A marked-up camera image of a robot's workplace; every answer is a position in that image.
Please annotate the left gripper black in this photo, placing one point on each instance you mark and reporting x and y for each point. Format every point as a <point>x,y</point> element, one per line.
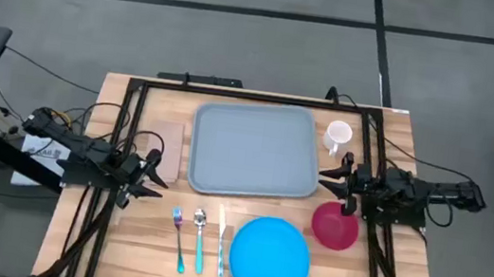
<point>135,171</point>

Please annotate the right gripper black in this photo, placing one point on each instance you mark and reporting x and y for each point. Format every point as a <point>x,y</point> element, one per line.
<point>360,182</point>

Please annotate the white mug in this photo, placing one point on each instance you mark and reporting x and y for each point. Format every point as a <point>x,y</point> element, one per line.
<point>338,134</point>

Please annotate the magenta plastic bowl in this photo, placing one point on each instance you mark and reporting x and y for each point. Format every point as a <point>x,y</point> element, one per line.
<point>333,228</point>

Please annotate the blue plastic plate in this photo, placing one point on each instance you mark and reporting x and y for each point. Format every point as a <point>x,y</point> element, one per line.
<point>269,258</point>

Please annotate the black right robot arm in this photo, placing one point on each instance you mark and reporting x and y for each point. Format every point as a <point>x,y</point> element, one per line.
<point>412,189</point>

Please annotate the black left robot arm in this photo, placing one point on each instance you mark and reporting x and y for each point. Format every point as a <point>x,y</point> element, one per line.
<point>83,145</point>

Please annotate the grey plastic tray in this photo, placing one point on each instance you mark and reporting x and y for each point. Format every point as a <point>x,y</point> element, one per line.
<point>255,149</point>

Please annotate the white printed paper sheet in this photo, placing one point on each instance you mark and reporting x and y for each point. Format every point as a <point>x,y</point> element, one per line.
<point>33,168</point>

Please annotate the black power strip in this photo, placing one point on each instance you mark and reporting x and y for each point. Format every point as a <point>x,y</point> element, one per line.
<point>207,79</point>

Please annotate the black metal frame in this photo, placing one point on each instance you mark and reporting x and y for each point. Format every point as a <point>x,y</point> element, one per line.
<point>257,97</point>

